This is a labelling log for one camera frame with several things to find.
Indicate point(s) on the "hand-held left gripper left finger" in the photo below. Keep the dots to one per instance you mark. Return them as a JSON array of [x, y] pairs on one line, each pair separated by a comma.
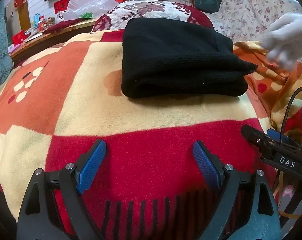
[[90, 165]]

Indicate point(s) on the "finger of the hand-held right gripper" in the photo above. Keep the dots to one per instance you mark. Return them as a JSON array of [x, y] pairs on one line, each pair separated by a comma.
[[275, 135], [256, 137]]

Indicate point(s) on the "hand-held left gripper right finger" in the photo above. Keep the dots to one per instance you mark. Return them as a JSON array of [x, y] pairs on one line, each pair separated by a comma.
[[206, 165]]

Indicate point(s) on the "black pants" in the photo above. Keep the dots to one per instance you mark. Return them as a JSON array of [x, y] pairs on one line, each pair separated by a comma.
[[176, 60]]

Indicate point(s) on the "person's right hand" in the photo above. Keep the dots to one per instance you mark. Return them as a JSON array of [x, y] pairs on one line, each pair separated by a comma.
[[291, 40]]

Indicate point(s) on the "red orange cream checkered blanket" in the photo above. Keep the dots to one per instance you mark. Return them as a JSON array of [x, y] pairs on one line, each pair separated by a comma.
[[90, 110]]

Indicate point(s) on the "floral print sofa cover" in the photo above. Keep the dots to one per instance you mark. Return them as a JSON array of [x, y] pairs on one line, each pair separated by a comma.
[[243, 15]]

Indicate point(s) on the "wooden desk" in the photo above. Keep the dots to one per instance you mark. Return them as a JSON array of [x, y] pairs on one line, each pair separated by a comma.
[[40, 43]]

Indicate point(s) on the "dark red cloth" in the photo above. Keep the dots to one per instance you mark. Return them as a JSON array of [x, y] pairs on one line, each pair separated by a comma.
[[63, 26]]

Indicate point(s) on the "red box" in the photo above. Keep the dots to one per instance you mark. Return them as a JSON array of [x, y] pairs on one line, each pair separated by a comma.
[[18, 37]]

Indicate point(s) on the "green plastic item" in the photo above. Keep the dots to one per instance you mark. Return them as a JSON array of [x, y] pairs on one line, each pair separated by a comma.
[[87, 15]]

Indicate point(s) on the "clear plastic bag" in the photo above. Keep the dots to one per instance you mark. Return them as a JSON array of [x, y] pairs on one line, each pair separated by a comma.
[[90, 2]]

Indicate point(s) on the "red white floral cushion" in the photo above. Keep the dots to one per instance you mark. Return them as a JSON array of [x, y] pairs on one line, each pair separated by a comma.
[[151, 8]]

